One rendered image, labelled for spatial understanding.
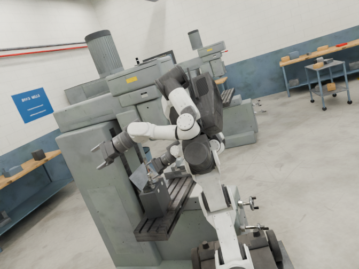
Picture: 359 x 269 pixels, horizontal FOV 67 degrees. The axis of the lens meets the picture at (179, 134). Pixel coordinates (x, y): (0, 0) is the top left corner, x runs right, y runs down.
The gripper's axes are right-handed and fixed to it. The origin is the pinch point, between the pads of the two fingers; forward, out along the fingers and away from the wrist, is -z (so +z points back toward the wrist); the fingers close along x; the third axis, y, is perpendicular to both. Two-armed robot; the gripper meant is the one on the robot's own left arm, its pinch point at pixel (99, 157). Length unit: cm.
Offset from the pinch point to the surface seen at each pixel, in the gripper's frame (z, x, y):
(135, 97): 18, 59, -48
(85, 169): -54, 46, -76
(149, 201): -6, -13, -59
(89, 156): -42, 50, -68
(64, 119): -48, 88, -58
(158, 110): 28, 44, -58
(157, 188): 2, -7, -60
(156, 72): 42, 58, -36
